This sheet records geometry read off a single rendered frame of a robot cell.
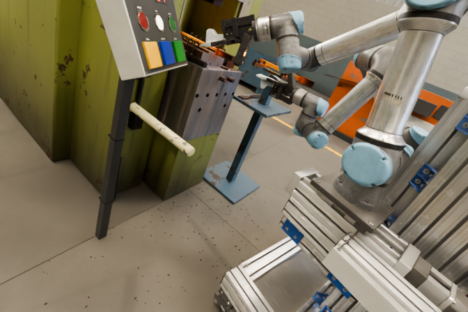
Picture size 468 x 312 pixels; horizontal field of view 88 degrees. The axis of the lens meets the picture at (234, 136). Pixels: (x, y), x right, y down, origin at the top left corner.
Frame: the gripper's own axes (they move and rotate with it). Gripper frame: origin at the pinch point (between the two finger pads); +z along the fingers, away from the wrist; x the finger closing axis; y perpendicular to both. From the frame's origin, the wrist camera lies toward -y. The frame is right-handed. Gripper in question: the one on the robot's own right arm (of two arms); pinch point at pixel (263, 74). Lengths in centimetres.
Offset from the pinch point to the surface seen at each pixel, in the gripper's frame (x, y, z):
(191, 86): -16.0, 19.7, 28.4
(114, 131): -60, 36, 22
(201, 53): -12.5, 2.7, 31.2
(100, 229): -60, 92, 21
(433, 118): 354, 6, -118
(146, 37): -64, -5, 9
